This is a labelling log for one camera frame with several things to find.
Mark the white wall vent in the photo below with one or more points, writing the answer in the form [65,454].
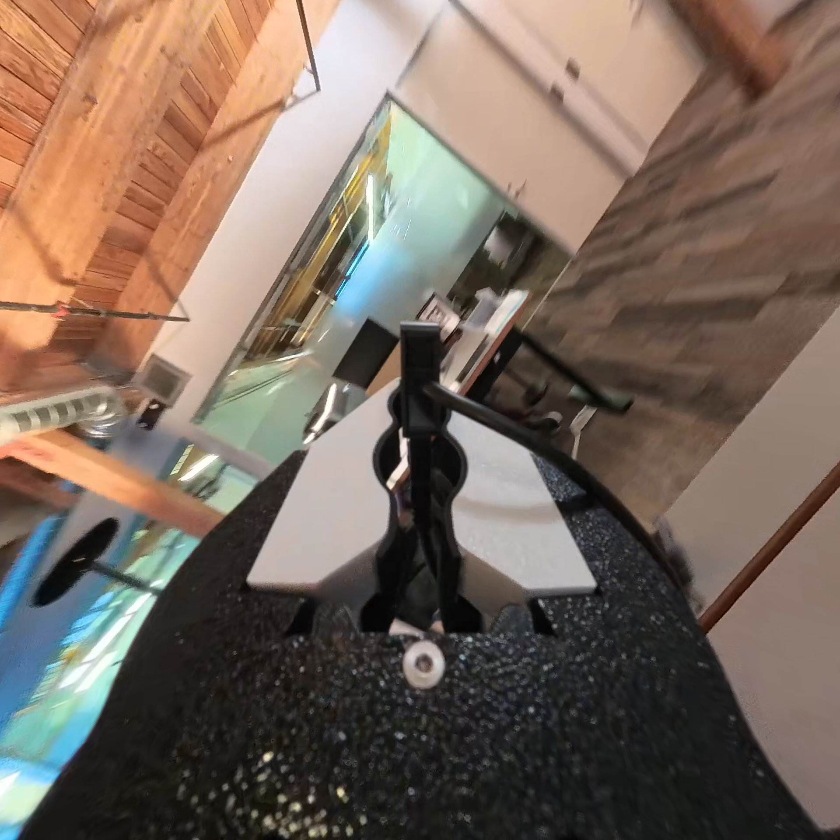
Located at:
[164,377]

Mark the white door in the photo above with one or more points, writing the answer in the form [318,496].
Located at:
[590,39]
[492,118]

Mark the black usb hub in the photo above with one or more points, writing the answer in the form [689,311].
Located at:
[420,344]

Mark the black monitor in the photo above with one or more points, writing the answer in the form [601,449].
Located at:
[364,351]

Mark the silver ventilation duct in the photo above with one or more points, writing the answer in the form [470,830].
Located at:
[52,413]

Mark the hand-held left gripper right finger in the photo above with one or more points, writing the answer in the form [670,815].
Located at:
[512,525]

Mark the glass office partition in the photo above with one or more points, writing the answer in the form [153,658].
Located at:
[394,262]

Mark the wooden desk with black legs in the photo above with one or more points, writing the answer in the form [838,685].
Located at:
[489,341]

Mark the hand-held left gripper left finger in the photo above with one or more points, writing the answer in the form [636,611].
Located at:
[328,512]

